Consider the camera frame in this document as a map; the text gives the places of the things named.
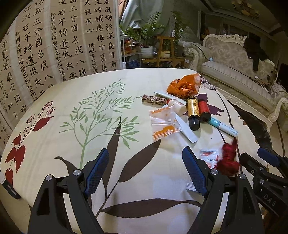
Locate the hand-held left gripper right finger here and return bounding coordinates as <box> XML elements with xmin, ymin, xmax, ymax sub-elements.
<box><xmin>182</xmin><ymin>146</ymin><xmax>265</xmax><ymax>234</ymax></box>

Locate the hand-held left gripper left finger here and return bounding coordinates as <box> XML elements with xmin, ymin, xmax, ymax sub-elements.
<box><xmin>28</xmin><ymin>148</ymin><xmax>110</xmax><ymax>234</ymax></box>

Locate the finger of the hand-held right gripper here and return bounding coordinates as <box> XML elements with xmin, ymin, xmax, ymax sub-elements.
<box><xmin>258</xmin><ymin>148</ymin><xmax>288</xmax><ymax>175</ymax></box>
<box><xmin>239</xmin><ymin>152</ymin><xmax>270</xmax><ymax>180</ymax></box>

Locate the red yarn ball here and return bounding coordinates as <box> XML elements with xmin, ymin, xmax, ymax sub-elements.
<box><xmin>215</xmin><ymin>137</ymin><xmax>241</xmax><ymax>176</ymax></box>

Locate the teal white tube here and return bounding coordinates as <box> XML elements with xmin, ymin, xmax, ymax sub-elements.
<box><xmin>207</xmin><ymin>117</ymin><xmax>239</xmax><ymax>137</ymax></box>

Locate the clear orange-print wrapper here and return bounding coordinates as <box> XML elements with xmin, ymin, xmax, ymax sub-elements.
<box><xmin>148</xmin><ymin>106</ymin><xmax>183</xmax><ymax>142</ymax></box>

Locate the gold label dark bottle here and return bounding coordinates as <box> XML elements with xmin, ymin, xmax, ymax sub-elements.
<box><xmin>187</xmin><ymin>97</ymin><xmax>201</xmax><ymax>131</ymax></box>

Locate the small white plastic bottle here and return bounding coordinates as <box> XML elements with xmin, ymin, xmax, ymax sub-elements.
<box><xmin>168</xmin><ymin>98</ymin><xmax>188</xmax><ymax>116</ymax></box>

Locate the small white red-print wrapper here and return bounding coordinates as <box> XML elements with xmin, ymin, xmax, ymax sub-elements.
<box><xmin>200</xmin><ymin>150</ymin><xmax>222</xmax><ymax>169</ymax></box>

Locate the white stick wrapper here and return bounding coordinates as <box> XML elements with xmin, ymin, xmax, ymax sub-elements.
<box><xmin>175</xmin><ymin>115</ymin><xmax>199</xmax><ymax>143</ymax></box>

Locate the floral printed tablecloth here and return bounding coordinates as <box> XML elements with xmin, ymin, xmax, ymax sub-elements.
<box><xmin>0</xmin><ymin>67</ymin><xmax>270</xmax><ymax>234</ymax></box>

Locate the red label dark bottle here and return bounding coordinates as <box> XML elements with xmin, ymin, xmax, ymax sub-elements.
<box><xmin>198</xmin><ymin>98</ymin><xmax>211</xmax><ymax>122</ymax></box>

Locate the tan twine bundle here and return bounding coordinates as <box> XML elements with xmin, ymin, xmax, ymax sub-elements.
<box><xmin>151</xmin><ymin>96</ymin><xmax>167</xmax><ymax>105</ymax></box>

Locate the white flat tube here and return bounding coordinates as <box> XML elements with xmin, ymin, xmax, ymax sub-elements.
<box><xmin>154</xmin><ymin>91</ymin><xmax>178</xmax><ymax>101</ymax></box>

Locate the orange plastic bag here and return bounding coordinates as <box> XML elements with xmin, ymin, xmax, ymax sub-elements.
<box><xmin>166</xmin><ymin>75</ymin><xmax>201</xmax><ymax>99</ymax></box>

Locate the cream carved sofa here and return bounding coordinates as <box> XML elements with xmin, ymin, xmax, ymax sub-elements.
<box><xmin>200</xmin><ymin>34</ymin><xmax>288</xmax><ymax>126</ymax></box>

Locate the black clothing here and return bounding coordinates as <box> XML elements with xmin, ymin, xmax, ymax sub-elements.
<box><xmin>243</xmin><ymin>37</ymin><xmax>276</xmax><ymax>71</ymax></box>

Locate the blue crate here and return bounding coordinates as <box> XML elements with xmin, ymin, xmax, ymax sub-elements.
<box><xmin>125</xmin><ymin>60</ymin><xmax>141</xmax><ymax>69</ymax></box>

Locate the wooden plant stand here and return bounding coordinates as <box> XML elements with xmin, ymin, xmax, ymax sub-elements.
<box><xmin>139</xmin><ymin>36</ymin><xmax>185</xmax><ymax>68</ymax></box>

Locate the cream carved armchair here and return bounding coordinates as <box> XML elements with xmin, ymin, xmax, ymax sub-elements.
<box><xmin>183</xmin><ymin>42</ymin><xmax>205</xmax><ymax>68</ymax></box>

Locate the white metal shelf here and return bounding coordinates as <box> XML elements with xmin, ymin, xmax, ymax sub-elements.
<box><xmin>120</xmin><ymin>37</ymin><xmax>141</xmax><ymax>62</ymax></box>

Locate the calligraphy folding screen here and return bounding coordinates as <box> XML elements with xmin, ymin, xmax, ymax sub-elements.
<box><xmin>0</xmin><ymin>0</ymin><xmax>124</xmax><ymax>153</ymax></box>

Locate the tall leafy plant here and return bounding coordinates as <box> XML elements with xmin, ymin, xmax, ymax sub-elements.
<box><xmin>171</xmin><ymin>11</ymin><xmax>188</xmax><ymax>57</ymax></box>

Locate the large potted green plant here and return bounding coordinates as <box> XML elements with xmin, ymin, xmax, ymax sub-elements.
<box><xmin>119</xmin><ymin>12</ymin><xmax>165</xmax><ymax>58</ymax></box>

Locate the grey hanging cloth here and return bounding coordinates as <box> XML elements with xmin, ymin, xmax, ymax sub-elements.
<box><xmin>119</xmin><ymin>0</ymin><xmax>159</xmax><ymax>34</ymax></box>

